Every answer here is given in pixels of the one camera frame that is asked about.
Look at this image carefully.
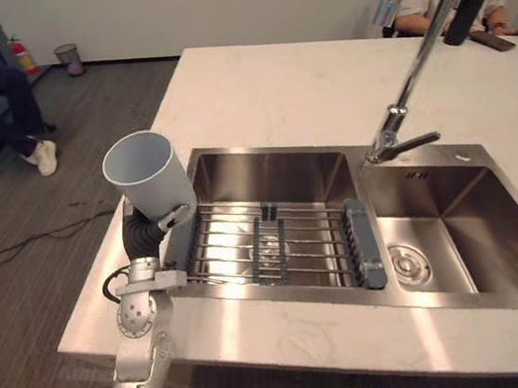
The red fire extinguisher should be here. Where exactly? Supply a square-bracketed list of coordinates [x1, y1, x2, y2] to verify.
[7, 32, 42, 79]

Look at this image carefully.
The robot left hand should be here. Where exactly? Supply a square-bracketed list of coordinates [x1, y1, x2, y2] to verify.
[117, 191, 197, 262]

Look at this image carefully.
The grey sink drying rack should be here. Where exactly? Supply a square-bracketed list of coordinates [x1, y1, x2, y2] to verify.
[156, 185, 389, 314]

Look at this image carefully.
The black water bottle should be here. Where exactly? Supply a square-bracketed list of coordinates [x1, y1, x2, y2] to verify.
[439, 0, 508, 48]

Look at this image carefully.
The black cable on floor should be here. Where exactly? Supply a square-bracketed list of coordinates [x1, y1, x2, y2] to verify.
[0, 209, 118, 270]

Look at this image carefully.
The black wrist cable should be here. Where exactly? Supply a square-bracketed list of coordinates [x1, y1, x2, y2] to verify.
[100, 264, 137, 306]

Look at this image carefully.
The round sink drain strainer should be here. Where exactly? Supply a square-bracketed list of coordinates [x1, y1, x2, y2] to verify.
[386, 239, 433, 288]

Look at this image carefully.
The chrome kitchen faucet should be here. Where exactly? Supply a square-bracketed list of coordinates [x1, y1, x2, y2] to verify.
[347, 0, 497, 166]

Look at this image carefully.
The stainless steel double sink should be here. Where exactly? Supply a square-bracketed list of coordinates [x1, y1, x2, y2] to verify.
[153, 111, 518, 341]

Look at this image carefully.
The light blue plastic cup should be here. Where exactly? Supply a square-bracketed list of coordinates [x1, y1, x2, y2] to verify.
[98, 125, 200, 226]

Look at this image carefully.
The mesh waste bin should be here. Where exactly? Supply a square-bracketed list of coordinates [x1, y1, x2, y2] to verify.
[53, 41, 86, 78]

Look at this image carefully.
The dark phone on counter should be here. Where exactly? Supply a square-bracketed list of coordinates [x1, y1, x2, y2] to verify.
[468, 26, 518, 57]

